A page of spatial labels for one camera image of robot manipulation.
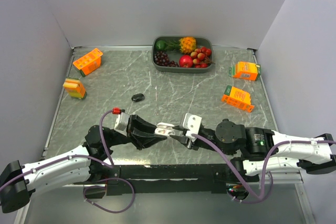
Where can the red lychee bunch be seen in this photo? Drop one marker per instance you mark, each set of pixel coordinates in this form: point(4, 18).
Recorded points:
point(202, 57)

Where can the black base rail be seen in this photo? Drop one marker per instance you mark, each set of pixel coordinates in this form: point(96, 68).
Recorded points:
point(177, 178)

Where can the orange flat box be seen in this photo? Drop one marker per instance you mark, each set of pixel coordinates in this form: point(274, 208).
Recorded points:
point(238, 98)

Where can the green lime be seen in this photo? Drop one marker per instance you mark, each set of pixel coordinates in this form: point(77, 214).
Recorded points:
point(160, 45)

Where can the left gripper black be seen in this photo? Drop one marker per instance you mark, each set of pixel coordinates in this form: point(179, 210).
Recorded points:
point(142, 132)

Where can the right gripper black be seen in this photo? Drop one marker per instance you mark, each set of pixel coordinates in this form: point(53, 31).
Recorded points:
point(186, 141)

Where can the orange pineapple toy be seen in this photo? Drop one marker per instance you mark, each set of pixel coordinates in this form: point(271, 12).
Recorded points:
point(185, 45)

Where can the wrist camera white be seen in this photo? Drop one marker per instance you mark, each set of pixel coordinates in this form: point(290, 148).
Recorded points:
point(191, 123)
point(122, 120)

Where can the orange yellow carton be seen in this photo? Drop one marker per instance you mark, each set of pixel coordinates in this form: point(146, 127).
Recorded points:
point(75, 88)

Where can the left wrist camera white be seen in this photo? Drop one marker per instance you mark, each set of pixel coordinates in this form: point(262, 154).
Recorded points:
point(122, 120)

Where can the grey fruit tray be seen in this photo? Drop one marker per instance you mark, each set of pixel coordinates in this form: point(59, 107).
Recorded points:
point(176, 55)

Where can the orange green box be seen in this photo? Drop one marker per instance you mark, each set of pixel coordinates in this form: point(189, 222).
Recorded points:
point(245, 70)

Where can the red apple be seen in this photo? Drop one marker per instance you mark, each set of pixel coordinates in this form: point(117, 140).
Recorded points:
point(186, 61)

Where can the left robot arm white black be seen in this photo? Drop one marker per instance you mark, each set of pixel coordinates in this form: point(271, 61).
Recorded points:
point(84, 163)

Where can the orange juice carton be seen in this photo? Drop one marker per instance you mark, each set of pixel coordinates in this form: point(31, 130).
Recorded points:
point(89, 62)

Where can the black charging case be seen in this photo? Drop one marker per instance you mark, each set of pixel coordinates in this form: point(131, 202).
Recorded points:
point(138, 97)

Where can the dark grape bunch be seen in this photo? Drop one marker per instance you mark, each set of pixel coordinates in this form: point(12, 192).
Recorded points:
point(161, 59)

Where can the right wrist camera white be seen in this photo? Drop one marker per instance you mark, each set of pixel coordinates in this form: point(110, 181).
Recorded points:
point(191, 123)

